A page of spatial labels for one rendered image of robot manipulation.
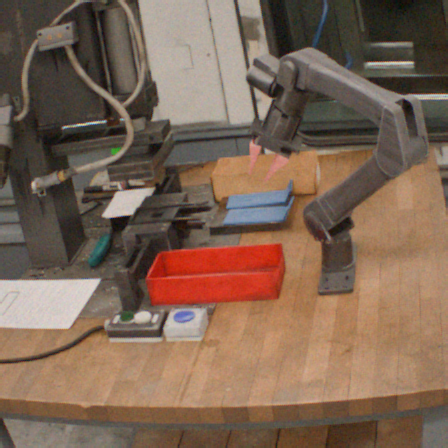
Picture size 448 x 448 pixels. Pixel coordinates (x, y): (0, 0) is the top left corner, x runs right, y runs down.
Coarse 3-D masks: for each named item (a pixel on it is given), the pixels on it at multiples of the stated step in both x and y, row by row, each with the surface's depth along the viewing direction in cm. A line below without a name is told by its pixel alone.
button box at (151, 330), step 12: (120, 312) 156; (132, 312) 155; (156, 312) 154; (108, 324) 152; (120, 324) 151; (132, 324) 151; (144, 324) 150; (156, 324) 150; (84, 336) 153; (108, 336) 151; (120, 336) 151; (132, 336) 150; (144, 336) 150; (156, 336) 149; (60, 348) 150; (0, 360) 148; (12, 360) 148; (24, 360) 148
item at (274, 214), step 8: (256, 208) 191; (264, 208) 191; (272, 208) 190; (280, 208) 189; (288, 208) 182; (232, 216) 190; (240, 216) 189; (248, 216) 188; (256, 216) 187; (264, 216) 187; (272, 216) 186; (280, 216) 185
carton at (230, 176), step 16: (224, 160) 212; (240, 160) 211; (256, 160) 211; (272, 160) 210; (304, 160) 208; (224, 176) 201; (240, 176) 201; (256, 176) 200; (272, 176) 199; (288, 176) 198; (304, 176) 198; (224, 192) 203; (240, 192) 202; (256, 192) 202; (304, 192) 199
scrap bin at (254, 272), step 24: (168, 264) 171; (192, 264) 170; (216, 264) 169; (240, 264) 168; (264, 264) 167; (168, 288) 160; (192, 288) 159; (216, 288) 158; (240, 288) 157; (264, 288) 156
